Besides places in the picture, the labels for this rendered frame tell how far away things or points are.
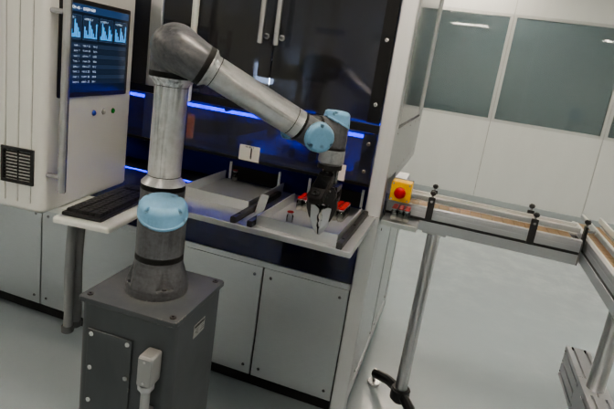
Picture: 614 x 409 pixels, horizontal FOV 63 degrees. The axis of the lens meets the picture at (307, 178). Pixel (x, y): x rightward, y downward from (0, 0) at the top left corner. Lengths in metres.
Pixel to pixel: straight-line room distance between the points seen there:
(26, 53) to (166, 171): 0.62
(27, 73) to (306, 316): 1.28
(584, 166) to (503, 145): 0.90
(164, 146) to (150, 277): 0.33
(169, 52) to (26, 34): 0.65
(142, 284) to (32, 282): 1.53
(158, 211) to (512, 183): 5.58
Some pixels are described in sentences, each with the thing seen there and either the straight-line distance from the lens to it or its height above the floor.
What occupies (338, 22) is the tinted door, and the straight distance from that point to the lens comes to 1.82.
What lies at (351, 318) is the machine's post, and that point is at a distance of 1.99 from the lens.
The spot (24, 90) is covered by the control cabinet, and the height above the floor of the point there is 1.18.
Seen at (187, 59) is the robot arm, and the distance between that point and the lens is 1.16.
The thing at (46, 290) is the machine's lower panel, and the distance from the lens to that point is 2.72.
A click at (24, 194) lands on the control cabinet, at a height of 0.86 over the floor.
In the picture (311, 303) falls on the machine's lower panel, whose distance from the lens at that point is 2.01.
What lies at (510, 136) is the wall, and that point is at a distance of 6.39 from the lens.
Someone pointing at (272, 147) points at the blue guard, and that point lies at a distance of 1.89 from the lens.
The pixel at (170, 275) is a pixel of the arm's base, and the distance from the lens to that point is 1.26.
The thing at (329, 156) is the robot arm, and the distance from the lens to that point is 1.41.
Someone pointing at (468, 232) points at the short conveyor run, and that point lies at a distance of 1.93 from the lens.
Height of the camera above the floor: 1.39
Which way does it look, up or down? 13 degrees down
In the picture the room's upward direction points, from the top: 8 degrees clockwise
